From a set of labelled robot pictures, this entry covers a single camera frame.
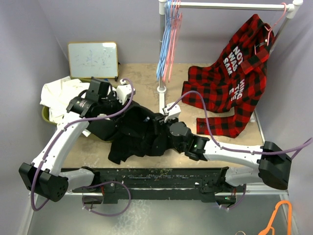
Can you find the pink wire hanger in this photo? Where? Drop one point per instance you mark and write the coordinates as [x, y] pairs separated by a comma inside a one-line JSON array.
[[172, 34]]

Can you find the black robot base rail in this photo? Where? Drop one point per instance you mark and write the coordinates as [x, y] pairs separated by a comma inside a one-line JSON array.
[[203, 184]]

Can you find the small whiteboard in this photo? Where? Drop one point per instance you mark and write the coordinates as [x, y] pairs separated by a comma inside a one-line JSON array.
[[93, 59]]

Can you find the white metal clothes rack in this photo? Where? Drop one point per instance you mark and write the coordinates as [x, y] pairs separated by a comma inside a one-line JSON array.
[[292, 9]]

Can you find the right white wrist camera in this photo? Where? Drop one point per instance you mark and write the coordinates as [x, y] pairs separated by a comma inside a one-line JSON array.
[[171, 111]]

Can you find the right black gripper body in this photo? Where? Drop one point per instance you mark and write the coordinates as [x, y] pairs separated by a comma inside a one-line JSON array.
[[160, 123]]

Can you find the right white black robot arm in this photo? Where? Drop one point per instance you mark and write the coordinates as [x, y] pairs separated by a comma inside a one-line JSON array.
[[265, 163]]

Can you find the blue wire hanger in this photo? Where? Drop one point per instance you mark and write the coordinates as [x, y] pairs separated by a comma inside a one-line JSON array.
[[164, 14]]

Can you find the white cloth in basket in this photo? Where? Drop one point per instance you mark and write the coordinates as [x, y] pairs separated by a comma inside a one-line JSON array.
[[56, 96]]

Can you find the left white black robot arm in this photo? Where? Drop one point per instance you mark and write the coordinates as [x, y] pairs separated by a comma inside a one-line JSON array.
[[44, 175]]

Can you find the red black plaid shirt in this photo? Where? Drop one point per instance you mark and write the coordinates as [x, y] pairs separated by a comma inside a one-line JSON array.
[[235, 81]]

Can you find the pink hanger holding plaid shirt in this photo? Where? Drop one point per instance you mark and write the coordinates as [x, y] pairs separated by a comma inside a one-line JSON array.
[[276, 24]]

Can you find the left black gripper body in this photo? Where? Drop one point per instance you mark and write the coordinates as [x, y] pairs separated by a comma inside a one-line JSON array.
[[111, 105]]

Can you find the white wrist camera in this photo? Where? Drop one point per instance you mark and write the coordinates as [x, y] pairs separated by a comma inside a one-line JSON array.
[[123, 92], [171, 111]]

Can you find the olive green laundry basket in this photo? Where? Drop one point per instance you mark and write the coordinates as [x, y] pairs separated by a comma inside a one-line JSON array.
[[45, 115]]

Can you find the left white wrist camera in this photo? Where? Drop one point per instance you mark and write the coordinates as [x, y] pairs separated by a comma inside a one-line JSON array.
[[123, 92]]

